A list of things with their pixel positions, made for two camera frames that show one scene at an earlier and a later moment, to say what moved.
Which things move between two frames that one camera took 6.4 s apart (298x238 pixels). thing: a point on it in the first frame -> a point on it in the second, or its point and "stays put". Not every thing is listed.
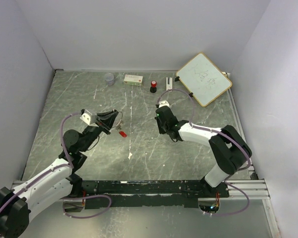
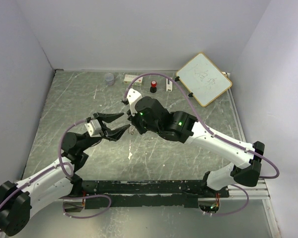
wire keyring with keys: [118, 126] -> [132, 130]
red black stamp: [153, 88] stays put
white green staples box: [133, 80] stays put
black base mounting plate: [195, 193] stays put
